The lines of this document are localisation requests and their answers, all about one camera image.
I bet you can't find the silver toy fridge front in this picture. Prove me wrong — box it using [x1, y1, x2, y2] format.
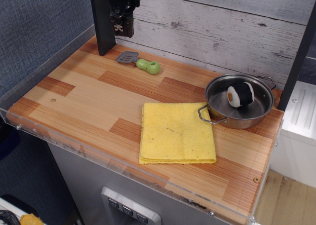
[49, 144, 250, 225]

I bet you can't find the stainless steel pan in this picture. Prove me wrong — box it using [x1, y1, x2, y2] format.
[197, 74, 276, 129]

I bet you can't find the grey spatula with green handle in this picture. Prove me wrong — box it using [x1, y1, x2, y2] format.
[116, 51, 160, 75]

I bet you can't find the dark right vertical post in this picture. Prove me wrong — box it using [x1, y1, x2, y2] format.
[278, 11, 316, 112]

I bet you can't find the white toy appliance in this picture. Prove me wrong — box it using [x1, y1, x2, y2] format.
[270, 81, 316, 187]

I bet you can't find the dark grey vertical post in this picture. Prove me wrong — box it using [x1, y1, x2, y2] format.
[91, 0, 116, 56]

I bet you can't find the plush sushi roll toy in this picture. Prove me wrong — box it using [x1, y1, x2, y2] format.
[227, 81, 255, 108]

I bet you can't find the yellow folded cloth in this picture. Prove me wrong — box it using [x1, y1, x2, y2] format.
[139, 102, 217, 165]

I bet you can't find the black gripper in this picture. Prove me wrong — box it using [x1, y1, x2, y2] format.
[108, 0, 140, 38]

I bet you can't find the yellow object at corner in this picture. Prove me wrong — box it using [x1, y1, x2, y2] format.
[20, 214, 45, 225]

